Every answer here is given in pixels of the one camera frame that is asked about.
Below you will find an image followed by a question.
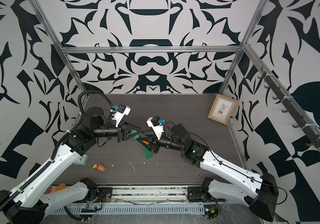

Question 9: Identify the wall hook rack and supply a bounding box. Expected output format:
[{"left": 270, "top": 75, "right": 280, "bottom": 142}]
[{"left": 260, "top": 72, "right": 320, "bottom": 148}]

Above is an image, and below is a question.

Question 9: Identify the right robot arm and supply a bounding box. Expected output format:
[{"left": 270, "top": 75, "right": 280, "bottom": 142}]
[{"left": 136, "top": 124, "right": 280, "bottom": 222}]

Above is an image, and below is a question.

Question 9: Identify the orange plush shark toy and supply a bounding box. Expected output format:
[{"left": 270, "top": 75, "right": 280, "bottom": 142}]
[{"left": 44, "top": 183, "right": 68, "bottom": 195}]

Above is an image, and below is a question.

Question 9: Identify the wooden picture frame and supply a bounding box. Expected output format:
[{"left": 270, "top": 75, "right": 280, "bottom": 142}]
[{"left": 207, "top": 94, "right": 238, "bottom": 125}]

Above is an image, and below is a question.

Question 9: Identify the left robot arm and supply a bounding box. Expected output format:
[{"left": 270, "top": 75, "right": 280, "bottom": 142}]
[{"left": 0, "top": 90, "right": 141, "bottom": 224}]

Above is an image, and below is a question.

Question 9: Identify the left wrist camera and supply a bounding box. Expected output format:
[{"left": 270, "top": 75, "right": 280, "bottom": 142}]
[{"left": 111, "top": 105, "right": 131, "bottom": 127}]

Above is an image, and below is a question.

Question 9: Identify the white cable duct strip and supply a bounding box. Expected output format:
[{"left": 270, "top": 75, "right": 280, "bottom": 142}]
[{"left": 50, "top": 203, "right": 205, "bottom": 216}]

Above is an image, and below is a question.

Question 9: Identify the dark green upturned lego brick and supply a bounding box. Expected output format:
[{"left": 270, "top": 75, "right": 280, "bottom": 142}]
[{"left": 132, "top": 130, "right": 140, "bottom": 139}]

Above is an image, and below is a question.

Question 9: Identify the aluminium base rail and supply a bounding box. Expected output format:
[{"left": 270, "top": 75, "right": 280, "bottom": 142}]
[{"left": 92, "top": 184, "right": 270, "bottom": 204}]

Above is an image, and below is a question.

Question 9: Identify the dark green long lego brick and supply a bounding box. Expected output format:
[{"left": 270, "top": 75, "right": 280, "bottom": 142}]
[{"left": 143, "top": 147, "right": 152, "bottom": 159}]

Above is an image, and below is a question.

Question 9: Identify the small ice cream toy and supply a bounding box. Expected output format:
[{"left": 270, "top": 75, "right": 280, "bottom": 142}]
[{"left": 92, "top": 163, "right": 106, "bottom": 172}]

